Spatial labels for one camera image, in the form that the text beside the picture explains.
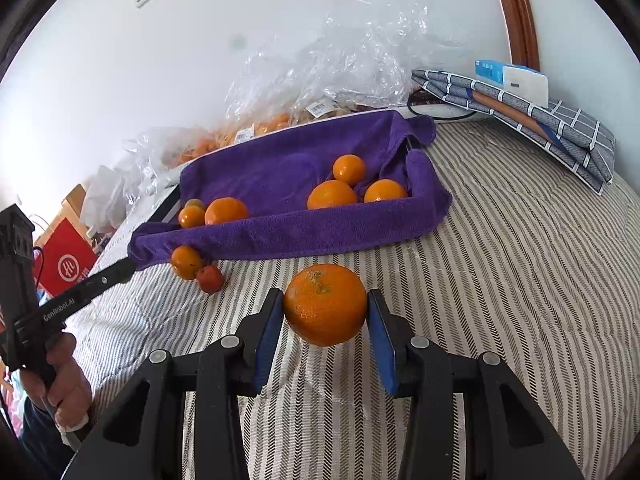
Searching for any folded blue checked cloth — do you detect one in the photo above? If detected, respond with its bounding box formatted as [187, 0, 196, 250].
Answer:
[411, 69, 616, 196]

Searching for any large orange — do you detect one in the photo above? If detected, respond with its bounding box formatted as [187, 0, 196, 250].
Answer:
[283, 263, 369, 347]

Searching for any black tray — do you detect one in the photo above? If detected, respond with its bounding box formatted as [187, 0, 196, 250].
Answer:
[147, 135, 418, 226]

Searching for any white plastic bag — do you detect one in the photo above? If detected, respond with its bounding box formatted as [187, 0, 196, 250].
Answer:
[80, 165, 126, 236]

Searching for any clear bag of brown fruit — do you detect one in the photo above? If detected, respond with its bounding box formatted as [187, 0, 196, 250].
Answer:
[292, 92, 396, 126]

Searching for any crumpled clear plastic bag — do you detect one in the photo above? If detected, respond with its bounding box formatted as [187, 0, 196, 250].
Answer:
[225, 0, 476, 121]

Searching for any red paper bag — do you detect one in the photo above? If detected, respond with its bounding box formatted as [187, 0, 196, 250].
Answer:
[32, 217, 99, 298]

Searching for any clear bag of oranges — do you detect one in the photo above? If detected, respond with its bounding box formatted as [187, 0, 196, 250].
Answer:
[175, 110, 296, 166]

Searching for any blue and white tissue box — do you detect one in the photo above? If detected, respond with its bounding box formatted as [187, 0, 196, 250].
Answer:
[475, 59, 550, 108]

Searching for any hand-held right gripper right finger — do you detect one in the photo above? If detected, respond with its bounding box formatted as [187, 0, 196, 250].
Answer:
[367, 289, 586, 480]

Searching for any person's left hand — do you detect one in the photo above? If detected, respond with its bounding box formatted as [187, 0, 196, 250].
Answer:
[25, 332, 93, 433]

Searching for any purple towel-lined tray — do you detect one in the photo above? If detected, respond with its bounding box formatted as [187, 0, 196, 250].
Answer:
[127, 109, 453, 272]

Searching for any small red fruit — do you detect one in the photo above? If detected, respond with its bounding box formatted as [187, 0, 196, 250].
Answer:
[195, 265, 224, 294]

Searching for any black rimmed round object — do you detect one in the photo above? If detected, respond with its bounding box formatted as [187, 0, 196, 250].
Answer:
[406, 87, 476, 123]

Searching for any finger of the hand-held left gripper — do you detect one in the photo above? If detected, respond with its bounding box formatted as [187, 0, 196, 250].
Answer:
[87, 257, 137, 297]

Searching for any person's left forearm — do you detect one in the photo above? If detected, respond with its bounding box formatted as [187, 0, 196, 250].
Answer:
[17, 400, 83, 480]

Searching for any small clear plastic bag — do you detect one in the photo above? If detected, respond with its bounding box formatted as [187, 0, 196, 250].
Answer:
[120, 127, 183, 201]

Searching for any brown wooden door frame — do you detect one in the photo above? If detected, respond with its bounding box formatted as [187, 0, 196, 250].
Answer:
[487, 0, 541, 73]

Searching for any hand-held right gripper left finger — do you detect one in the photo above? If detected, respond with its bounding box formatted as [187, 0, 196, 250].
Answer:
[62, 287, 286, 480]

